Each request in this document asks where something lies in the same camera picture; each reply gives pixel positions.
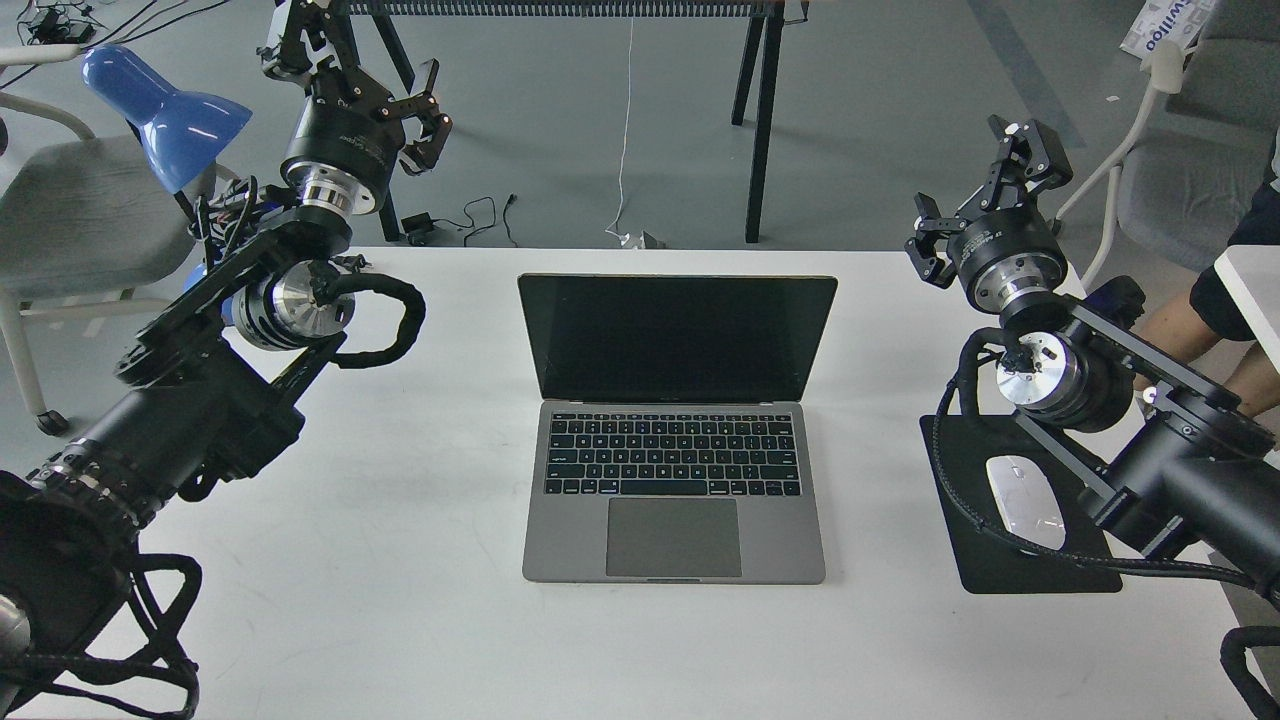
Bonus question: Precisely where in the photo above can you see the black power adapter cable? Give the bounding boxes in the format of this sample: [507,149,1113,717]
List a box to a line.
[401,193,521,249]

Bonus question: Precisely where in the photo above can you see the grey office chair right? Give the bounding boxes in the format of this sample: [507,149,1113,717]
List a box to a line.
[1060,1,1279,284]

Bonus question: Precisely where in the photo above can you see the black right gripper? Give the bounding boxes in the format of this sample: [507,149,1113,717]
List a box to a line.
[906,114,1074,313]

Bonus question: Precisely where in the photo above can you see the grey laptop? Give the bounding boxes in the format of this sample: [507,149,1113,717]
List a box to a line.
[517,273,838,585]

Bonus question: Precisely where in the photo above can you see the white blue cardboard box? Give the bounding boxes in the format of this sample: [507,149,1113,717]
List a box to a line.
[1119,0,1220,60]

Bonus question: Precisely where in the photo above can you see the black cables on floor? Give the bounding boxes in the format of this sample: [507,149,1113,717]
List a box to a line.
[0,0,241,91]

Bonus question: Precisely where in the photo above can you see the grey office chair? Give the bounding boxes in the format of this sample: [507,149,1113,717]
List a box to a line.
[1060,1,1279,284]
[1,44,216,436]

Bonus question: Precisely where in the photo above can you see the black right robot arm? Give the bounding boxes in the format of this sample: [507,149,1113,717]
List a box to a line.
[904,115,1279,605]

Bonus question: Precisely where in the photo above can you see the grey office chair left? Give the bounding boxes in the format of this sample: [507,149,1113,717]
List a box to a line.
[1,44,216,436]

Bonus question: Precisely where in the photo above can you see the white computer mouse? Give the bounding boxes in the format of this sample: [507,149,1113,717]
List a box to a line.
[986,455,1068,550]

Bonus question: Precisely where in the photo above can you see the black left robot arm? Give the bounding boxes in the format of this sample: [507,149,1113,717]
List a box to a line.
[3,1,452,719]

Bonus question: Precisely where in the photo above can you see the black trestle table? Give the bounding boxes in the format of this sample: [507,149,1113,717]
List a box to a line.
[329,1,792,249]

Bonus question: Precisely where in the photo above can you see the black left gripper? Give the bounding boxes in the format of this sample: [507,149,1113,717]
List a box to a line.
[259,1,453,217]

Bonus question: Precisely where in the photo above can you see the white hanging cable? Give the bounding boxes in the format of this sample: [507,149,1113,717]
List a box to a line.
[604,15,667,251]

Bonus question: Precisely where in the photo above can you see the blue desk lamp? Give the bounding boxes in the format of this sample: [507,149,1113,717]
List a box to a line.
[81,44,252,193]

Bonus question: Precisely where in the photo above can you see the black mouse pad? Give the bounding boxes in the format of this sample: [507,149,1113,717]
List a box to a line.
[918,415,1123,594]

